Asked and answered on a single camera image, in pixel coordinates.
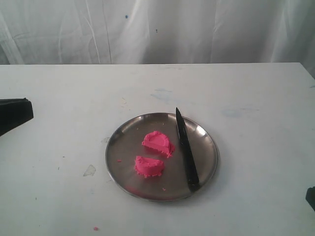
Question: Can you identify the black knife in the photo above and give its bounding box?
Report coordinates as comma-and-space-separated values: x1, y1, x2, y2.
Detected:
176, 107, 200, 192

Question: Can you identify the pink play dough lump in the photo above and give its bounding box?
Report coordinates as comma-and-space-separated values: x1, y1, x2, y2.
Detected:
142, 131, 175, 158
134, 156, 164, 178

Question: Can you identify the white backdrop curtain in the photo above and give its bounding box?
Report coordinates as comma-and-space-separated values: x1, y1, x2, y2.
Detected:
0, 0, 315, 65

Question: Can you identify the round steel plate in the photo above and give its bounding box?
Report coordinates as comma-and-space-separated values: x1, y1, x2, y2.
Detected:
105, 113, 219, 202

